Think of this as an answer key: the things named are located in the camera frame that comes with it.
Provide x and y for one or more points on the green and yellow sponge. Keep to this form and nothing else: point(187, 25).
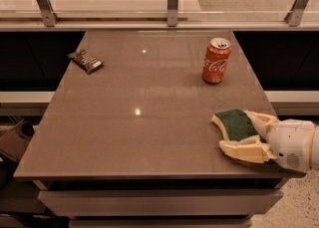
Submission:
point(236, 128)

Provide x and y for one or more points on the metal rail bracket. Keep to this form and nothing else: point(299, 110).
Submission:
point(49, 17)
point(294, 16)
point(172, 8)

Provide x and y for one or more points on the left metal rail bracket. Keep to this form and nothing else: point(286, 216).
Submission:
point(49, 17)

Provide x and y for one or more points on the grey drawer front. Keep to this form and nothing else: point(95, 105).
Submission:
point(131, 203)

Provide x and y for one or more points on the orange Coca-Cola can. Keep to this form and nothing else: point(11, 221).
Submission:
point(216, 58)

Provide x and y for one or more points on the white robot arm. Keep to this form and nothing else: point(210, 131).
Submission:
point(316, 145)

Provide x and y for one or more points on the dark rxbar chocolate wrapper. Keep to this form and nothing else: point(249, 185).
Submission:
point(86, 61)

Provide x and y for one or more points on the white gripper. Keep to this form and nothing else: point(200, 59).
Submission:
point(289, 143)

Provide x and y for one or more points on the right metal rail bracket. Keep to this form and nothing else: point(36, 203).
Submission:
point(294, 16)

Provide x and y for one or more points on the dark chair at left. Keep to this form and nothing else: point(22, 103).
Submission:
point(13, 144)

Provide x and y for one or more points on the middle metal rail bracket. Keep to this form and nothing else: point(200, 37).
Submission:
point(172, 8)

